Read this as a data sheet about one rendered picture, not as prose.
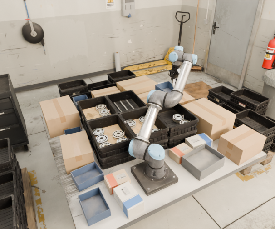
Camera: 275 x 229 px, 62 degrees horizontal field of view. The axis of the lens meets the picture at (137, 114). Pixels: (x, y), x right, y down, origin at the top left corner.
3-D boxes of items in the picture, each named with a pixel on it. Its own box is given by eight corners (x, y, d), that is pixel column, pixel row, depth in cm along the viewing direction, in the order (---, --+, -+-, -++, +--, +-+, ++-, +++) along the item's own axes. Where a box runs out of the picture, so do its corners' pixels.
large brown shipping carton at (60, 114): (81, 129, 227) (78, 112, 216) (51, 138, 215) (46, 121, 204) (71, 111, 257) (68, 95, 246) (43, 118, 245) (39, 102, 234)
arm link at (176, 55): (181, 53, 177) (185, 51, 186) (168, 52, 182) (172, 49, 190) (180, 63, 181) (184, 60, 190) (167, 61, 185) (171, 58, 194)
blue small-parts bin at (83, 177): (95, 167, 182) (95, 161, 179) (104, 179, 172) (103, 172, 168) (71, 178, 173) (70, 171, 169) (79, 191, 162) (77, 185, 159)
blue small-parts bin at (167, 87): (181, 96, 203) (181, 89, 199) (167, 100, 197) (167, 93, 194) (168, 87, 218) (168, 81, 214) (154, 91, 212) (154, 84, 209)
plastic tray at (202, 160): (204, 147, 192) (205, 143, 190) (224, 161, 178) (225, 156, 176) (181, 161, 180) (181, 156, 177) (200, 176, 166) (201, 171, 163)
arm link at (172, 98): (178, 107, 162) (198, 51, 176) (163, 103, 167) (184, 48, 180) (179, 113, 173) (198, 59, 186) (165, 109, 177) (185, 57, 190)
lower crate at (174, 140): (196, 140, 209) (198, 129, 203) (168, 149, 199) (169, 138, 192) (173, 118, 240) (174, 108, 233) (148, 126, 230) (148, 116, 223)
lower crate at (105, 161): (137, 160, 189) (136, 149, 182) (102, 171, 178) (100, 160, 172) (120, 133, 219) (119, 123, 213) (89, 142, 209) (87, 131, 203)
